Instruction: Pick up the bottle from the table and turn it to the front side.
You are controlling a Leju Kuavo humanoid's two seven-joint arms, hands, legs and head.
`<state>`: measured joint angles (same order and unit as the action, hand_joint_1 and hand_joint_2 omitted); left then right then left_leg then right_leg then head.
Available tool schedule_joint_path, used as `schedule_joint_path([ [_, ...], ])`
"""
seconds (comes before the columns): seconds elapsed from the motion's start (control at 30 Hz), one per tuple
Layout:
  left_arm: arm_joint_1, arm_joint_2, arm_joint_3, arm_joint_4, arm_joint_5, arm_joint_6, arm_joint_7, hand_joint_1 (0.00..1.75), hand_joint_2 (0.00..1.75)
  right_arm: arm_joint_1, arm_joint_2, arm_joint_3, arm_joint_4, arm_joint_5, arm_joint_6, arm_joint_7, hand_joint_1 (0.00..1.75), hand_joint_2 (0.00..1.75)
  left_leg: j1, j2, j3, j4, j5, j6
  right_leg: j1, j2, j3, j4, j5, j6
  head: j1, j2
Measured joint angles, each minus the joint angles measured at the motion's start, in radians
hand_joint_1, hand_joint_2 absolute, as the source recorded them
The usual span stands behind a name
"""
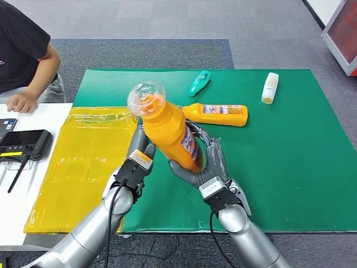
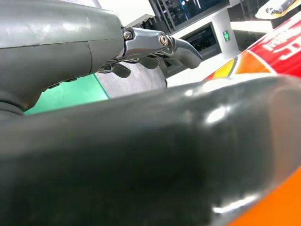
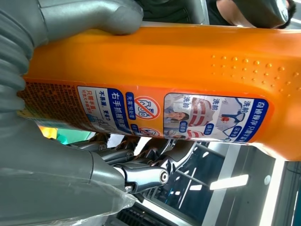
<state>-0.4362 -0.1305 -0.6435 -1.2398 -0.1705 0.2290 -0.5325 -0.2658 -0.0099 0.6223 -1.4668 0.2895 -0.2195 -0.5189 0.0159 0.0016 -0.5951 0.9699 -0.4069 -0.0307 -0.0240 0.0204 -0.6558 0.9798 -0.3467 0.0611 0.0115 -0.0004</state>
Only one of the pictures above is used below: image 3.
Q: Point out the clear plastic hand wrap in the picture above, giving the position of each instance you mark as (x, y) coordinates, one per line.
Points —
(112, 202)

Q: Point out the black grille cabinet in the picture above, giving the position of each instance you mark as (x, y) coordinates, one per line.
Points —
(141, 220)

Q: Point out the yellow plastic sheet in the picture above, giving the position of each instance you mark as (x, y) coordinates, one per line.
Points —
(48, 132)

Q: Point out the green table mat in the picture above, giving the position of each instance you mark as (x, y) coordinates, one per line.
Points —
(72, 137)

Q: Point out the person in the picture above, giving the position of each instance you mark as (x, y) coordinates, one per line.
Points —
(164, 9)

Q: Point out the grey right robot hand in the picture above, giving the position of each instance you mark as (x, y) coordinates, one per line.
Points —
(47, 174)

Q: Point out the dark glass window wall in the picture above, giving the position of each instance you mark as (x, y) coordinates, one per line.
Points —
(200, 199)

